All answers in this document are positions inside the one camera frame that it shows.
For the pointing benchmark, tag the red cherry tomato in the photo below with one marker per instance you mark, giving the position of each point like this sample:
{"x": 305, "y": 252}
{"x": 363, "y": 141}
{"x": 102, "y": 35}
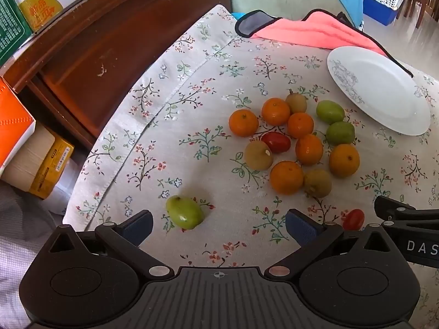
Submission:
{"x": 353, "y": 219}
{"x": 276, "y": 142}

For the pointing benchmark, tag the small brown kiwi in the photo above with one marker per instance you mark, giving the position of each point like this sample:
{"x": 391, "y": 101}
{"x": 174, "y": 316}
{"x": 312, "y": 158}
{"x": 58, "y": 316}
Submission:
{"x": 317, "y": 183}
{"x": 296, "y": 102}
{"x": 258, "y": 156}

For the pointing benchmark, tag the brown wooden cabinet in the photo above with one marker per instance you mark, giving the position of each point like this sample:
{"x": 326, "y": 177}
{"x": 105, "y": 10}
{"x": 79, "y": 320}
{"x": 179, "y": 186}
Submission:
{"x": 103, "y": 48}

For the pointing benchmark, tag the white plate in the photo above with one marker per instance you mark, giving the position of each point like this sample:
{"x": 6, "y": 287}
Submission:
{"x": 380, "y": 89}

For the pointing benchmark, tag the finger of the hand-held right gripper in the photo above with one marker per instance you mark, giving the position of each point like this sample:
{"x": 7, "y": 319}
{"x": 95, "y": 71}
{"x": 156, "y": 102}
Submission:
{"x": 394, "y": 207}

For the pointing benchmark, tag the grey fabric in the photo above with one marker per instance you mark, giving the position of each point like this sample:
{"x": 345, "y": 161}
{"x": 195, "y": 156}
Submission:
{"x": 24, "y": 246}

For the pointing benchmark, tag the yellow box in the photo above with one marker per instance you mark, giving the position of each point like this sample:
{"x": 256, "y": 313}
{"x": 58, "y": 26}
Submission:
{"x": 51, "y": 168}

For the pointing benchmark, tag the green box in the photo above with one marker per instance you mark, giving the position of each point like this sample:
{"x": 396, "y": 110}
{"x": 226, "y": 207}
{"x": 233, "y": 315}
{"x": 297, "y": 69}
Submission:
{"x": 12, "y": 29}

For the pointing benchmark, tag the floral cloth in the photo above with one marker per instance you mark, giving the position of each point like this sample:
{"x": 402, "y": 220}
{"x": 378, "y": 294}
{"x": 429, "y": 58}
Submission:
{"x": 192, "y": 126}

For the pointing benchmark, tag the light blue patterned cushion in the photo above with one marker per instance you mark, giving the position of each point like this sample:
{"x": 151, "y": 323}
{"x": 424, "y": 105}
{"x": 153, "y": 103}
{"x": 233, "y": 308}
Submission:
{"x": 237, "y": 15}

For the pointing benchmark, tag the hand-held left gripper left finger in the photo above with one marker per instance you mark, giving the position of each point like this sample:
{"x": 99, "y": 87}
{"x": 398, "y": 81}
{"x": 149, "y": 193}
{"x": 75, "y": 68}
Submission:
{"x": 139, "y": 229}

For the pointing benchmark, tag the orange box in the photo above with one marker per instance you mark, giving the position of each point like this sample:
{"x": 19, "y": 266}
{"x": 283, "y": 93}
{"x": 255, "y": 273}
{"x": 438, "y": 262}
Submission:
{"x": 12, "y": 126}

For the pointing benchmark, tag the beige cardboard box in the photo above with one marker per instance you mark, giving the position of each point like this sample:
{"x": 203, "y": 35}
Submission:
{"x": 29, "y": 157}

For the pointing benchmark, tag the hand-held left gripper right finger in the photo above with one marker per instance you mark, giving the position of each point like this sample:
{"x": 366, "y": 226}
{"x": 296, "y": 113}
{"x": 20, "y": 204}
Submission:
{"x": 301, "y": 229}

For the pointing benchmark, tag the blue plastic bin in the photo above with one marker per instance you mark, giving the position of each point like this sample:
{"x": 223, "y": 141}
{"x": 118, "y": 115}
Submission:
{"x": 379, "y": 12}

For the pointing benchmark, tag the pink towel with black trim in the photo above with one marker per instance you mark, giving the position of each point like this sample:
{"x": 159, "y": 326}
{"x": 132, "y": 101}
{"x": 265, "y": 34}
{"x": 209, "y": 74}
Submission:
{"x": 308, "y": 32}

